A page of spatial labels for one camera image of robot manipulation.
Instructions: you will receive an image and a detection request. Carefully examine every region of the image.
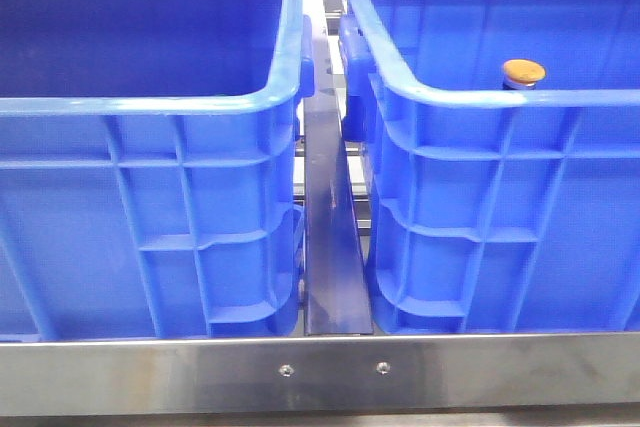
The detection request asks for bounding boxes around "yellow button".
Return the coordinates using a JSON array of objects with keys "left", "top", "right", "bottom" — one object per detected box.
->
[{"left": 502, "top": 59, "right": 546, "bottom": 90}]

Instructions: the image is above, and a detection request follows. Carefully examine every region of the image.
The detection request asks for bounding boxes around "blue crate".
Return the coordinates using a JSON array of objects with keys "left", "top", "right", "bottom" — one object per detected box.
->
[
  {"left": 1, "top": 0, "right": 314, "bottom": 343},
  {"left": 348, "top": 0, "right": 639, "bottom": 334}
]

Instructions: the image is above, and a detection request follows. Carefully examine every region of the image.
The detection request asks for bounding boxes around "steel front rail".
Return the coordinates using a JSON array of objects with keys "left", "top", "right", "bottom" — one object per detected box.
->
[{"left": 1, "top": 333, "right": 639, "bottom": 416}]

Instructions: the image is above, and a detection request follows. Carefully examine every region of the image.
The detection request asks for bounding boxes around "blue crate front left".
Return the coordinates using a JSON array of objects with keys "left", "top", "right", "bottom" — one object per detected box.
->
[{"left": 1, "top": 0, "right": 314, "bottom": 343}]

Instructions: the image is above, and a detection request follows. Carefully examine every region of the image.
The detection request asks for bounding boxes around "blue crate front right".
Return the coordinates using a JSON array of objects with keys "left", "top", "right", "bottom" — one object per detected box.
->
[{"left": 348, "top": 0, "right": 639, "bottom": 334}]

